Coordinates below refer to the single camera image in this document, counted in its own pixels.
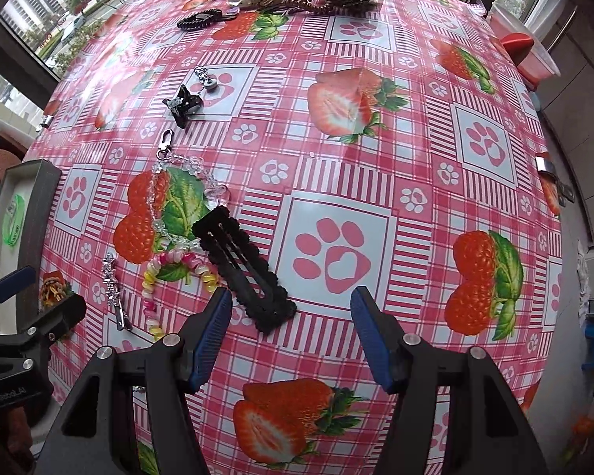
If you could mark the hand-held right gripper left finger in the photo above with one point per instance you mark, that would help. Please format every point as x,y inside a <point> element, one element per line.
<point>212,336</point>

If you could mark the grey jewelry box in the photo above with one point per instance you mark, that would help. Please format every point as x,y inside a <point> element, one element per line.
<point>39,217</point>

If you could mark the brown cushioned chair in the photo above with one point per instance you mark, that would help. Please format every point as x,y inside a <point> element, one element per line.
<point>7,158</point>

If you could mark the metal tablecloth clip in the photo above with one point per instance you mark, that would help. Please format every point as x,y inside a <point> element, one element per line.
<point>546,164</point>
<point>45,121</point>

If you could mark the silver star hair pin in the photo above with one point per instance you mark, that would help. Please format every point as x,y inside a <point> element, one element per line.
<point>113,282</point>

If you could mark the strawberry print tablecloth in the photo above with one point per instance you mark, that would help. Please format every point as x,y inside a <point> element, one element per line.
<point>376,183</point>

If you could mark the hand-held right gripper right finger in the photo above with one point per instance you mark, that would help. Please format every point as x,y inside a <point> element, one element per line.
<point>371,336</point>

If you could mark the red plastic container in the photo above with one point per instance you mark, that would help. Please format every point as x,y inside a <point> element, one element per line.
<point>539,67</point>

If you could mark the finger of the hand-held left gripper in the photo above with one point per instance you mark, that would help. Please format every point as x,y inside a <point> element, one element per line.
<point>12,284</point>
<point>59,316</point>

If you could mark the black scalloped snap hair clip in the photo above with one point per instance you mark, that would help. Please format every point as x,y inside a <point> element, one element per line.
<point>205,225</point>

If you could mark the yellow flower charm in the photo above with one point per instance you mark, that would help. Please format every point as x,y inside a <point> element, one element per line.
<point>54,289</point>

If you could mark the black claw hair clip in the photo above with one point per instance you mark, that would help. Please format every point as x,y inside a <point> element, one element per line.
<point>185,106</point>

